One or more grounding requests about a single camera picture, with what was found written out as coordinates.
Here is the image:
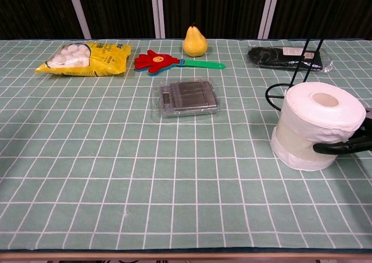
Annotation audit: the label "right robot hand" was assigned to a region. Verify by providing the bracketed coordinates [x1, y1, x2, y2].
[313, 107, 372, 156]

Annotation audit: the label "green checked tablecloth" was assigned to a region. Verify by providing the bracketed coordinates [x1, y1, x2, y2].
[0, 38, 372, 251]

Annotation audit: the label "red hand clapper toy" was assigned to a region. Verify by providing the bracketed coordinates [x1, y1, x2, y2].
[134, 49, 227, 77]

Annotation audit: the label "yellow marshmallow bag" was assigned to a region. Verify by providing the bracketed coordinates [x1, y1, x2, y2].
[34, 41, 133, 78]

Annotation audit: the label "dark folding partition screen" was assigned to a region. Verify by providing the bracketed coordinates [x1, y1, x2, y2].
[0, 0, 372, 40]

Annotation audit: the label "white toilet paper roll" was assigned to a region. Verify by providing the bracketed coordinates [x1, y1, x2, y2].
[271, 81, 367, 171]

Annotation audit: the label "scale in clear case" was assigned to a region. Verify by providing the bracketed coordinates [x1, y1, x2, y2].
[151, 78, 221, 120]

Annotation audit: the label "packaged black gloves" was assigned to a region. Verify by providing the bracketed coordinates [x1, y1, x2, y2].
[247, 44, 334, 74]

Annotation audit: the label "yellow pear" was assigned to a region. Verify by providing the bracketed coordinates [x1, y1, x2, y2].
[183, 22, 209, 58]

